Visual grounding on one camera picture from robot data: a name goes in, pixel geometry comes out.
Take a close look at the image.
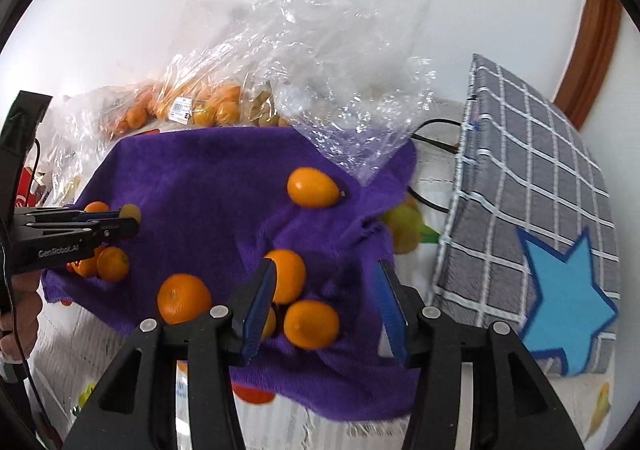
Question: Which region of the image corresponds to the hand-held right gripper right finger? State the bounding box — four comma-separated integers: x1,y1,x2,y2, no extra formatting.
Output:
376,259,586,450

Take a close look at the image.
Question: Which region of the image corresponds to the fruit printed tablecloth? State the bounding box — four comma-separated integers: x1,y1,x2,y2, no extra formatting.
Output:
30,95,621,450

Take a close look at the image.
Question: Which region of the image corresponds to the person's left hand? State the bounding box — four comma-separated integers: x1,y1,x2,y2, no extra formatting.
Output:
0,275,45,371

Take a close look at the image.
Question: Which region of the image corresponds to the clear bag of nuts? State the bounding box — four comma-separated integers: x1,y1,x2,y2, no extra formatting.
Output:
240,85,291,128

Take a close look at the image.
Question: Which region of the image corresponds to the translucent white bag of oranges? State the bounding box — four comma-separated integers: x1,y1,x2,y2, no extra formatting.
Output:
45,83,161,201

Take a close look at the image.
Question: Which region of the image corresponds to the mandarin orange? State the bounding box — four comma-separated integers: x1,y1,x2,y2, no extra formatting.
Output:
157,273,213,326
262,249,307,305
283,300,341,350

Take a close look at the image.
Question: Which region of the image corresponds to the brown wooden door frame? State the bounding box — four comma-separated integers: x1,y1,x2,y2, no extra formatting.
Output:
552,0,623,128

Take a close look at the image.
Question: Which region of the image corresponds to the large clear plastic bag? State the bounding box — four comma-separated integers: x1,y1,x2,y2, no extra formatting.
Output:
190,0,436,186

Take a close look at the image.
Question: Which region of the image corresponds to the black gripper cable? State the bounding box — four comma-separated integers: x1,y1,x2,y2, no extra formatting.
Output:
0,275,46,431

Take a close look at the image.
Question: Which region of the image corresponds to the oval kumquat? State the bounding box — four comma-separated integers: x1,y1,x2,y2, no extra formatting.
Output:
286,167,347,209

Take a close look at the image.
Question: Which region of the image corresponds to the thin black cable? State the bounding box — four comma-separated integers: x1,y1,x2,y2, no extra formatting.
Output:
407,119,463,236

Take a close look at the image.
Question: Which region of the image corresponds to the red package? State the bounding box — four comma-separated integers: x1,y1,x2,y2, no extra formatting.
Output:
15,165,46,208

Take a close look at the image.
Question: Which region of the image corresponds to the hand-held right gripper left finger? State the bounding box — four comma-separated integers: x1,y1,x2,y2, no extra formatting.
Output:
62,257,278,450

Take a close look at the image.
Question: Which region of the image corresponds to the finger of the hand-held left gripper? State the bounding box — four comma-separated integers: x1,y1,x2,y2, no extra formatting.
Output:
27,218,141,243
20,208,125,224

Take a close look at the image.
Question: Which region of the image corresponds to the grey checked star cushion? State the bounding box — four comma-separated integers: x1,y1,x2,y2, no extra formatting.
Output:
430,53,621,376

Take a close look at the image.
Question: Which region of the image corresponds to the purple towel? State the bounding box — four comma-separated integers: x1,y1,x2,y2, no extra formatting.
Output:
40,126,436,423

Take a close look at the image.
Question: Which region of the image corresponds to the labelled bag of oranges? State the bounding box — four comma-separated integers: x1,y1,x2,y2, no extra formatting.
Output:
150,80,246,128

